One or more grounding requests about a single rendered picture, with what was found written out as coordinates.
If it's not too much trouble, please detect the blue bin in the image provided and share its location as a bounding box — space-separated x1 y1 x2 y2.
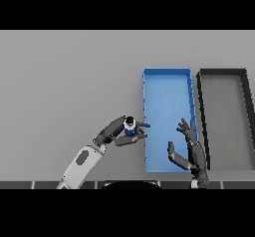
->
141 67 199 174

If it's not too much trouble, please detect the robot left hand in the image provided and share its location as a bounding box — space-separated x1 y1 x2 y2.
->
92 116 151 148

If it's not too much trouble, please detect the dark grey bin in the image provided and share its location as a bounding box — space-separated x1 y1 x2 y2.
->
195 68 255 172

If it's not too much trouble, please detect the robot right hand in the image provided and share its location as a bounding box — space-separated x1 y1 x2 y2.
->
166 117 211 186

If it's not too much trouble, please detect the blue pipe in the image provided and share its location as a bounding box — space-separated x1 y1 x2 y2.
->
123 116 138 136

